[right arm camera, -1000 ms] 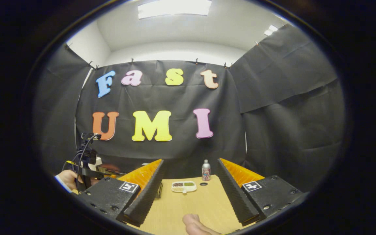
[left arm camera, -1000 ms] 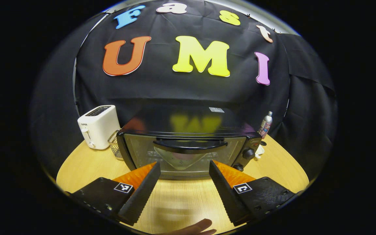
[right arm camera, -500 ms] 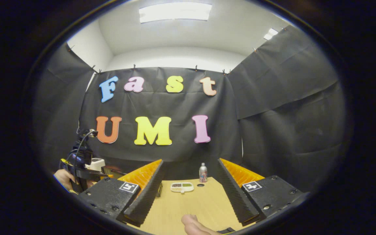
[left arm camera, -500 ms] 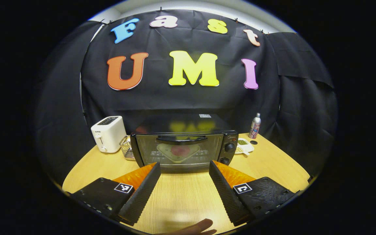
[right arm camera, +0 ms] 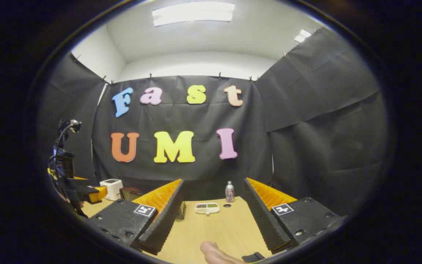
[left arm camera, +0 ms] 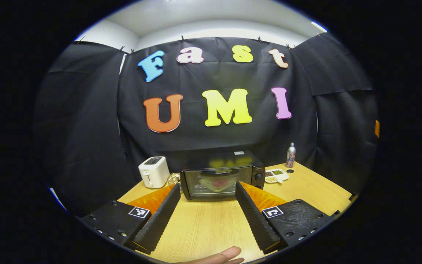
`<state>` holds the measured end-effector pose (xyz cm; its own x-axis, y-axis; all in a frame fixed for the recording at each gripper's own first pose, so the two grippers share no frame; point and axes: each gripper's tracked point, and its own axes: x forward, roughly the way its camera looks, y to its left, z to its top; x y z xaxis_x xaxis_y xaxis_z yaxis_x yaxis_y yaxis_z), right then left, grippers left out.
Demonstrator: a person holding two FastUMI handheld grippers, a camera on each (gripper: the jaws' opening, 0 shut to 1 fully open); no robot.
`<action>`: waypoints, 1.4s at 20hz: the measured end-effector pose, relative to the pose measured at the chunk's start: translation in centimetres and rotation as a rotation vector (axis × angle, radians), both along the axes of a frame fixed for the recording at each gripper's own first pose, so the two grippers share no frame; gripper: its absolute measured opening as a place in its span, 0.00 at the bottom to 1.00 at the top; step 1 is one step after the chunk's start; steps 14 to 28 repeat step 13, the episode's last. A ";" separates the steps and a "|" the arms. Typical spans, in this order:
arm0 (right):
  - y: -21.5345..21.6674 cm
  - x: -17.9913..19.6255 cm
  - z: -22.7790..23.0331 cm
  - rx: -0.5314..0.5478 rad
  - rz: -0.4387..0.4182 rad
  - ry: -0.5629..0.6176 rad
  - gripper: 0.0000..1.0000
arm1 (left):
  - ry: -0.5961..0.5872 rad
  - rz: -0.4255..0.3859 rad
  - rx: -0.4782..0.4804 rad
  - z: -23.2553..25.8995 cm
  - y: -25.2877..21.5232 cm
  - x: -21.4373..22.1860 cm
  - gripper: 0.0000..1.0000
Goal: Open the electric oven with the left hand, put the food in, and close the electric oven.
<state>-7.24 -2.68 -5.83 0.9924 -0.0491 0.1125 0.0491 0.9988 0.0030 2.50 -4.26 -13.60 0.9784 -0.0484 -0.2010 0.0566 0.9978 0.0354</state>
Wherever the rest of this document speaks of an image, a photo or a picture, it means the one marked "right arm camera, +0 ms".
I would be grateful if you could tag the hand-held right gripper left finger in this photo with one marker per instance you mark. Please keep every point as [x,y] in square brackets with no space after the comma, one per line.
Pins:
[161,220]

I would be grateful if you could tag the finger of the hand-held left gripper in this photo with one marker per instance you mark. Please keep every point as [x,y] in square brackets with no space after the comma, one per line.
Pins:
[93,192]

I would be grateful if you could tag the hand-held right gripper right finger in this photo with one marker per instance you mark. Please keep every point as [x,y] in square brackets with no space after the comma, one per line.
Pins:
[264,216]

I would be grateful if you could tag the black electric oven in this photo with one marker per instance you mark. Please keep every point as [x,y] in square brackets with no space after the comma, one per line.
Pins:
[128,193]

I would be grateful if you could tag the white toaster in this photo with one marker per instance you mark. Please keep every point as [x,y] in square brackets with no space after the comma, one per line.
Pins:
[110,189]

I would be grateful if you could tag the silver bottle with label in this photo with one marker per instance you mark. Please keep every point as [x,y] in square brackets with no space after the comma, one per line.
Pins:
[229,192]

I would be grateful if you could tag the white divided snack tray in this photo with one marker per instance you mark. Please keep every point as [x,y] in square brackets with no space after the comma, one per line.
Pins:
[207,208]

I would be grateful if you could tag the row of cloth clips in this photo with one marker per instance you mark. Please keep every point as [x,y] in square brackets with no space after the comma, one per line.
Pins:
[219,75]

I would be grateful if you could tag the ceiling light panel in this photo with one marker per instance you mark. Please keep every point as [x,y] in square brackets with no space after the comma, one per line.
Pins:
[302,35]

